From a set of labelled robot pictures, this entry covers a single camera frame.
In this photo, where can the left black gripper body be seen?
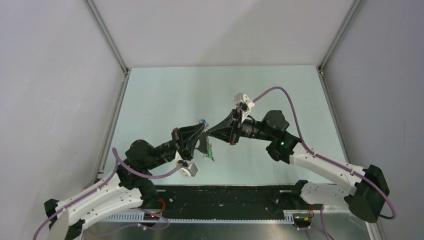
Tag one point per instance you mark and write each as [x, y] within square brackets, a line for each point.
[178, 143]

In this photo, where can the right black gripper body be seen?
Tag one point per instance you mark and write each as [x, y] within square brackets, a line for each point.
[248, 129]

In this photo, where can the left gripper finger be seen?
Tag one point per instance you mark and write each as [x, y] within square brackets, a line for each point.
[191, 143]
[192, 132]

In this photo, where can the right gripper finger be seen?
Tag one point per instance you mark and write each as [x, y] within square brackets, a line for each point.
[224, 134]
[226, 123]

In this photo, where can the red-handled key organizer with rings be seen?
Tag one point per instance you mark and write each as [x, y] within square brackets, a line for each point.
[205, 147]

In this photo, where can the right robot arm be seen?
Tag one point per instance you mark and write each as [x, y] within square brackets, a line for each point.
[362, 190]

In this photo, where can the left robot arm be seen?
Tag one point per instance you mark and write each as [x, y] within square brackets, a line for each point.
[129, 185]

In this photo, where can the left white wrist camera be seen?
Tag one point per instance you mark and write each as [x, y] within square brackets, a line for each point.
[186, 168]

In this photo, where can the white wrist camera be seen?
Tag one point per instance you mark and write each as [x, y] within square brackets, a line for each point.
[186, 168]
[243, 105]

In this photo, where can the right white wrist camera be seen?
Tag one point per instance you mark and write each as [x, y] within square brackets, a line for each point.
[243, 105]

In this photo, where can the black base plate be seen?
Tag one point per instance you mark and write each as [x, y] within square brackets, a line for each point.
[226, 201]

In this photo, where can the grey cable duct rail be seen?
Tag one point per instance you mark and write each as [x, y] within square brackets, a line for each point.
[142, 218]

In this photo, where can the left aluminium frame post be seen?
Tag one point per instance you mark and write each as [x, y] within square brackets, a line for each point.
[105, 33]

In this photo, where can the aluminium frame post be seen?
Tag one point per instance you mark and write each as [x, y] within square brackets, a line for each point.
[347, 21]
[105, 33]

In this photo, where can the right aluminium frame post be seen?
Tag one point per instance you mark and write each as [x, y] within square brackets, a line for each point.
[347, 21]

